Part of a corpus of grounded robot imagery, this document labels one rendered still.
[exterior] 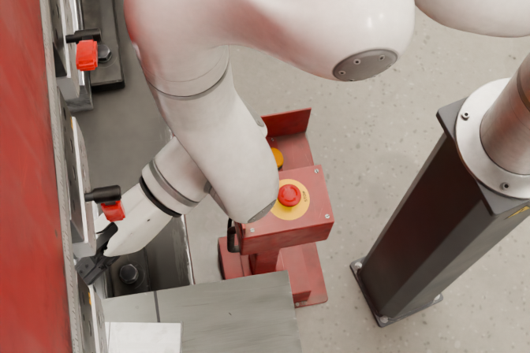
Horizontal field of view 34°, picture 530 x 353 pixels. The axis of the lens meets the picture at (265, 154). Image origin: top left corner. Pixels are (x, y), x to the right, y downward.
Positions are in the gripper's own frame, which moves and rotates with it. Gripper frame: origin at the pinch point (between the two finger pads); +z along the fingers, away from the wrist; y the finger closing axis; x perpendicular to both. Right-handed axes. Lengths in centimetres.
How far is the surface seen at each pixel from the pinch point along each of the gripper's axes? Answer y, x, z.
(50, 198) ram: 38.6, 5.2, -22.5
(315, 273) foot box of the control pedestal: -109, 9, 10
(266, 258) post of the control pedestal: -78, 3, 6
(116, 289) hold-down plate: -9.2, 2.3, 3.4
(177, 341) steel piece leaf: -1.7, 15.4, -3.1
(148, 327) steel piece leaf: -0.8, 11.4, -1.4
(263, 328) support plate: -6.9, 21.2, -11.6
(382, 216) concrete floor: -121, 9, -10
